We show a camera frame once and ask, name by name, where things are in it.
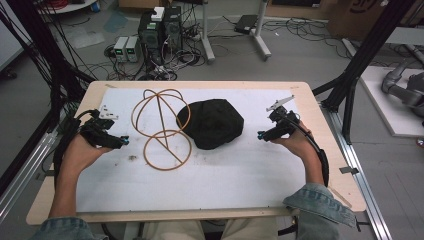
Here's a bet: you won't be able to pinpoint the grey bench power supply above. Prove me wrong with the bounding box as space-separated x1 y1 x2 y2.
113 36 130 63
125 35 141 64

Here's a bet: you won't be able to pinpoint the denim jacket sleeve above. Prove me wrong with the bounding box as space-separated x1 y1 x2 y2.
29 216 110 240
282 182 358 240

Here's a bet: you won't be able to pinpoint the person's beige trousers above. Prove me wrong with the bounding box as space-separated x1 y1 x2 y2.
142 217 280 240

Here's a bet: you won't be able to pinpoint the person's right hand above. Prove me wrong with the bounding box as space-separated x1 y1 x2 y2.
270 120 318 165

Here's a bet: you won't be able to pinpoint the black computer tower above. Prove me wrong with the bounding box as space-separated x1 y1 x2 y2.
162 5 184 52
137 10 165 66

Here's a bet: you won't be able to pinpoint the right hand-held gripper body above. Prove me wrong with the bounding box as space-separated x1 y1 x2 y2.
266 94 301 138

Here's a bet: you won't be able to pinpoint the white metal stand leg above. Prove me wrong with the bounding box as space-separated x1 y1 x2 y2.
199 0 217 65
252 0 272 62

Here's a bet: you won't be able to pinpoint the round white table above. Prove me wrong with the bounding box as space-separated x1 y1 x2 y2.
37 0 98 15

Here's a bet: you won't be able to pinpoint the tangle of floor cables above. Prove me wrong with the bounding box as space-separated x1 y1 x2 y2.
76 6 354 82

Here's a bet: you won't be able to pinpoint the brown cardboard box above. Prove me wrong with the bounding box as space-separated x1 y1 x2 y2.
327 0 406 42

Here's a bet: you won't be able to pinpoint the black hat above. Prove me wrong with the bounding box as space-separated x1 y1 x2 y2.
176 98 245 151

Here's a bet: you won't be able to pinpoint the white platform board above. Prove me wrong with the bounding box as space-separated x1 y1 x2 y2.
359 65 424 138

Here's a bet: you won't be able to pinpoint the black metal frame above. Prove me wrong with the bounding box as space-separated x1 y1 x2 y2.
0 0 98 198
312 0 418 145

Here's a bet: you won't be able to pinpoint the flat black box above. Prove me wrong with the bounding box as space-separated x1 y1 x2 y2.
233 14 259 35

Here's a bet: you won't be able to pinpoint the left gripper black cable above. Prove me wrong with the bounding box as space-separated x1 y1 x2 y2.
52 109 102 189

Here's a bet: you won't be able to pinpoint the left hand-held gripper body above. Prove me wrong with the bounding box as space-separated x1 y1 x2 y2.
79 104 120 148

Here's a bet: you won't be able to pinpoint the person's left hand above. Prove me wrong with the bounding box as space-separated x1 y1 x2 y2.
61 133 113 182

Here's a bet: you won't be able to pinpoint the right denim jacket sleeve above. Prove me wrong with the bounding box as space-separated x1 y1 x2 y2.
282 182 358 240

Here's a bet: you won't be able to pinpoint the white table mat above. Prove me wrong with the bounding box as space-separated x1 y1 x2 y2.
75 87 307 214

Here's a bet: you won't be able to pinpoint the aluminium rail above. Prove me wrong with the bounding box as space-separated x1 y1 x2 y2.
320 102 394 240
0 128 61 223

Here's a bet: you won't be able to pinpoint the left denim jacket sleeve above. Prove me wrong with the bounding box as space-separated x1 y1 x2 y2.
29 216 110 240

